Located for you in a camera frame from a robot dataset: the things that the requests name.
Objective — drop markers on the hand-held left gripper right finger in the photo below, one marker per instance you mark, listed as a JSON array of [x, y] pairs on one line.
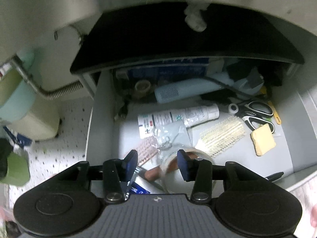
[[184, 166]]

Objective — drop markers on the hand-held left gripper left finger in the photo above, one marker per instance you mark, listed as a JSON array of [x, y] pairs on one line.
[[130, 165]]

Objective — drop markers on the clear glass jar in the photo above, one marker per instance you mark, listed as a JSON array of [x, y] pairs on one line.
[[171, 176]]

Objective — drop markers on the grey drawer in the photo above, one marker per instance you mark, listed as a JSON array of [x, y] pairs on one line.
[[284, 138]]

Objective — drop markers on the small blue packet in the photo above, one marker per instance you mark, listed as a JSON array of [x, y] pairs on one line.
[[138, 188]]

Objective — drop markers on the clear plastic bag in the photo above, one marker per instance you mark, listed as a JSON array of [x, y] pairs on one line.
[[171, 136]]

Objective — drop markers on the cream hairbrush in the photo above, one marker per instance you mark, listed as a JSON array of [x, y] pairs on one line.
[[223, 135]]

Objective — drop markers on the white squeeze tube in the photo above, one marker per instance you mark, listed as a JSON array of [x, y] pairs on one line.
[[201, 114]]

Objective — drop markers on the light blue electric device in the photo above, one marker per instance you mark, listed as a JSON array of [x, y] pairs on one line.
[[188, 89]]

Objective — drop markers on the brown tape roll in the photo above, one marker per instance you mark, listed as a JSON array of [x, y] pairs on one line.
[[142, 86]]

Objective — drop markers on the yellow sponge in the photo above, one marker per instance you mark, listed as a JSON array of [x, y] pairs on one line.
[[263, 140]]

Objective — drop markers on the black pen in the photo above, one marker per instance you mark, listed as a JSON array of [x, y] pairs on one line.
[[274, 176]]

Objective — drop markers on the blue flat box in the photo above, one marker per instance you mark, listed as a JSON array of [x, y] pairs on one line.
[[168, 70]]

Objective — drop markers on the yellow nail file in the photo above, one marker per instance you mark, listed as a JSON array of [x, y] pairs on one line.
[[275, 112]]

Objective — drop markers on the green object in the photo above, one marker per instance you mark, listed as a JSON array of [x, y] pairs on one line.
[[14, 171]]

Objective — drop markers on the teal plastic basin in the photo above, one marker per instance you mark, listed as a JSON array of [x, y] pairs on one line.
[[17, 99]]

